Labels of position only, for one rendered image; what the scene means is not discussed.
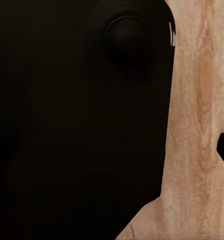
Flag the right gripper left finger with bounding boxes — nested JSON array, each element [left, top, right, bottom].
[[0, 133, 17, 179]]

